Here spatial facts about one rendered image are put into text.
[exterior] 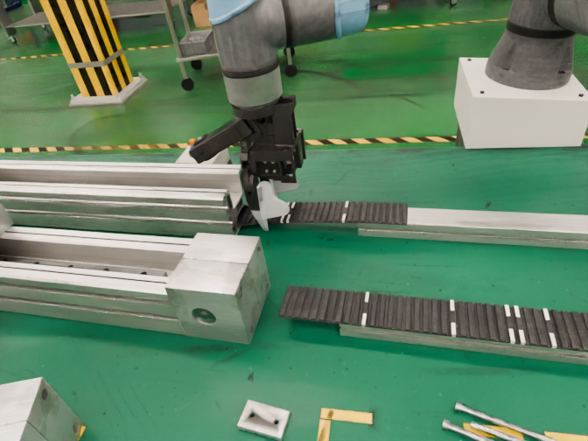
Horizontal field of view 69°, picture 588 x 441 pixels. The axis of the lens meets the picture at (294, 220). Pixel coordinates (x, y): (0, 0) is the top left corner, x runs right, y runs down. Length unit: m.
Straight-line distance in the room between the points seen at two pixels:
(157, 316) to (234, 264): 0.13
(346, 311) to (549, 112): 0.55
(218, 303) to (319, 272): 0.18
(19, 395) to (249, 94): 0.41
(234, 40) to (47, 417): 0.45
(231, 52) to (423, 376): 0.44
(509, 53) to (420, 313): 0.56
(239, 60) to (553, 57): 0.58
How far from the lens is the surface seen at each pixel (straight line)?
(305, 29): 0.56
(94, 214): 0.84
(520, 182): 0.83
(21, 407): 0.51
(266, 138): 0.62
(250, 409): 0.51
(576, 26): 0.84
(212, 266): 0.53
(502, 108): 0.88
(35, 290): 0.68
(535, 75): 0.91
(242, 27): 0.54
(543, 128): 0.92
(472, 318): 0.54
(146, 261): 0.64
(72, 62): 3.98
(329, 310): 0.54
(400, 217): 0.67
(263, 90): 0.57
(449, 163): 0.86
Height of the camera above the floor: 1.23
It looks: 38 degrees down
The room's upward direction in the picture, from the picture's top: 9 degrees counter-clockwise
